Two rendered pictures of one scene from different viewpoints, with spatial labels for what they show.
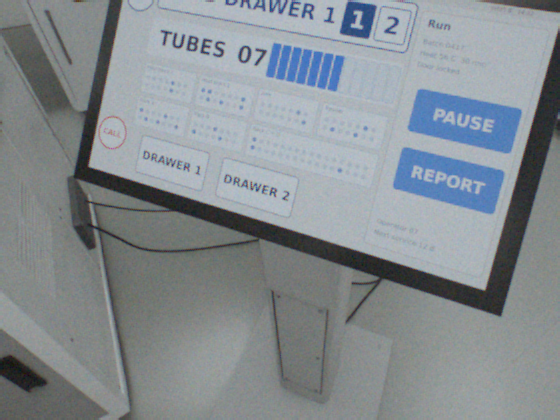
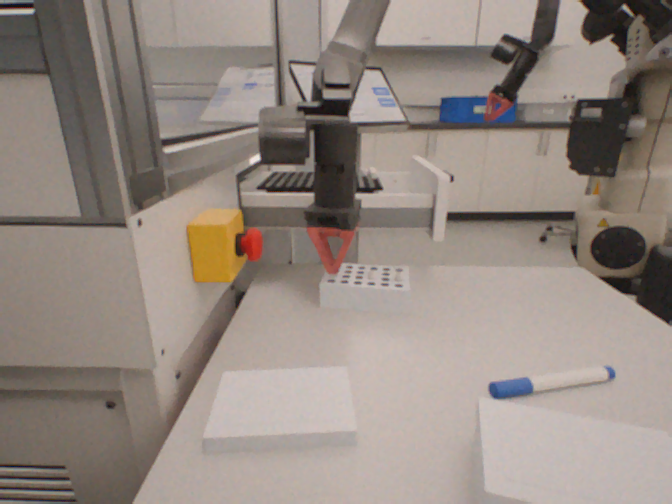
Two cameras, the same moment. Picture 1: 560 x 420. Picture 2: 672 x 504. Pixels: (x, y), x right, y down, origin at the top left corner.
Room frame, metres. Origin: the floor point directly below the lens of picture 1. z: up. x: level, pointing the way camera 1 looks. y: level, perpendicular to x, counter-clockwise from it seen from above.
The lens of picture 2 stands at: (-0.56, 1.54, 1.03)
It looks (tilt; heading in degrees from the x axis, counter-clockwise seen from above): 21 degrees down; 304
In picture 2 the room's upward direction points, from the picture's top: straight up
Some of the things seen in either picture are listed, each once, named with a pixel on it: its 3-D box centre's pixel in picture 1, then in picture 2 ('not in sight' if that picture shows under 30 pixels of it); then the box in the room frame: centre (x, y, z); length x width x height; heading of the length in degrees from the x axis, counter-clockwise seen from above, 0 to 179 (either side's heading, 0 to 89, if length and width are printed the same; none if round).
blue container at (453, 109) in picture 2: not in sight; (476, 109); (0.54, -2.56, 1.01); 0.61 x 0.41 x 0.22; 35
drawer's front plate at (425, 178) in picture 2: not in sight; (424, 192); (-0.28, 0.80, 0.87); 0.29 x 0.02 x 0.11; 122
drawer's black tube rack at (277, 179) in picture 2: not in sight; (322, 194); (-0.11, 0.90, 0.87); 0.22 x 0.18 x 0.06; 32
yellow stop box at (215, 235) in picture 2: not in sight; (221, 244); (-0.20, 1.24, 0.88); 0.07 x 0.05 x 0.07; 122
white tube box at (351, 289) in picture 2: not in sight; (365, 286); (-0.31, 1.06, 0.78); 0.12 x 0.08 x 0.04; 24
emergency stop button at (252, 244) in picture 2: not in sight; (249, 244); (-0.23, 1.22, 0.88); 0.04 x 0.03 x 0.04; 122
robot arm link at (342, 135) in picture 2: not in sight; (331, 144); (-0.26, 1.09, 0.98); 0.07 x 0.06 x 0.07; 41
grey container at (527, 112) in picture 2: not in sight; (540, 112); (0.05, -2.99, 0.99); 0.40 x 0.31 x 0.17; 35
